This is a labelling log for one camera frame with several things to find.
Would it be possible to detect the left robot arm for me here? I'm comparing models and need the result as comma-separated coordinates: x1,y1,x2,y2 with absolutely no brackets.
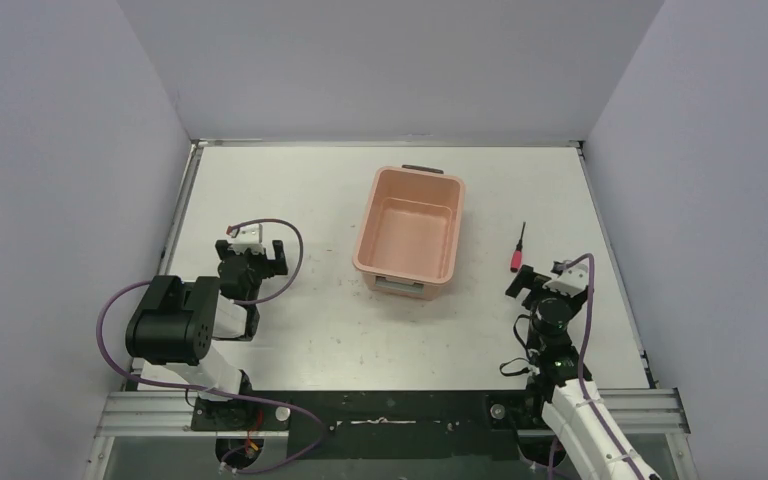
125,240,288,431

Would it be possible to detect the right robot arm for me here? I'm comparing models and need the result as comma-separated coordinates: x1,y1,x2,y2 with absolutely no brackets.
505,263,660,479

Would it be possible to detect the pink plastic bin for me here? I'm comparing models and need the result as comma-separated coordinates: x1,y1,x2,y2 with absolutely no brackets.
352,165,466,301

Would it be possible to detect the red handled screwdriver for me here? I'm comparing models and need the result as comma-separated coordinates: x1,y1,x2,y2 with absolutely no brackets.
510,221,527,274

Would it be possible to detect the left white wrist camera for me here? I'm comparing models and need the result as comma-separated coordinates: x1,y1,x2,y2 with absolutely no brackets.
226,223,264,255

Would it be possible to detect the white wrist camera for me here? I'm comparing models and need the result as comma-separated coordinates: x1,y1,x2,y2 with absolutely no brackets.
543,260,590,298
226,223,264,255

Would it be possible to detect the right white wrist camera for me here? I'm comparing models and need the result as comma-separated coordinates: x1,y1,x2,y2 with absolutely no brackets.
543,260,590,298

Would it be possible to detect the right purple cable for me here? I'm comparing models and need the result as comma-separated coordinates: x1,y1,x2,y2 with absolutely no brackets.
546,253,647,480

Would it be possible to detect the aluminium front rail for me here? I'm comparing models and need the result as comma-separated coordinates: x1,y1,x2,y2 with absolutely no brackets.
95,389,690,438

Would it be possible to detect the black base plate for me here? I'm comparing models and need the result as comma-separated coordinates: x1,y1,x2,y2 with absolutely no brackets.
189,390,563,467

